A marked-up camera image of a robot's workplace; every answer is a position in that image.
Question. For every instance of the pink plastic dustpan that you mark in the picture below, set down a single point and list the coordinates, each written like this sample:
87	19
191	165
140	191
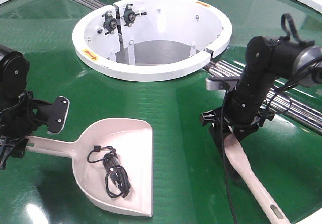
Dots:
132	140

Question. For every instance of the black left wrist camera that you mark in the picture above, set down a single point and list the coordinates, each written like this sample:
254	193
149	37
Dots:
58	115

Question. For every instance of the black bearing unit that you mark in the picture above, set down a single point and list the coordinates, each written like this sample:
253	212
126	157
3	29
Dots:
129	15
110	23

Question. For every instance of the right black bearing unit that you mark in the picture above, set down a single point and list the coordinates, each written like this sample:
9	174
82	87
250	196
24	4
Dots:
129	15

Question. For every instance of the left black bearing unit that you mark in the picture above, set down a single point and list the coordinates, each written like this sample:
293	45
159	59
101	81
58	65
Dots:
110	23

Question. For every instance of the green conveyor belt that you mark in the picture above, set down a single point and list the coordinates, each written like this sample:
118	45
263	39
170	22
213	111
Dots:
189	184

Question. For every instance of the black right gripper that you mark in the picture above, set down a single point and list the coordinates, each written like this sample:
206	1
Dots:
219	131

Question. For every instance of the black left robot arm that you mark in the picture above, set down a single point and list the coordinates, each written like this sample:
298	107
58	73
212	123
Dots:
14	70

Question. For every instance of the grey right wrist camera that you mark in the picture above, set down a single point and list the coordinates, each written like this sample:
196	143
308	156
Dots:
221	83

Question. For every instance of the pink hand brush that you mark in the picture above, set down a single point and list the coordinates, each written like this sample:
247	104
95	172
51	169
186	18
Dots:
239	161

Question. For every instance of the white central ring housing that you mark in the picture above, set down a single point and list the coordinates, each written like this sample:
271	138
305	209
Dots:
174	39

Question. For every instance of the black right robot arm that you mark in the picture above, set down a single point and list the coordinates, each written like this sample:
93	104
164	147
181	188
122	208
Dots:
244	109

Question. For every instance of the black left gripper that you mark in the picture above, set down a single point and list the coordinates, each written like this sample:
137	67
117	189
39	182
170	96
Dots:
20	120

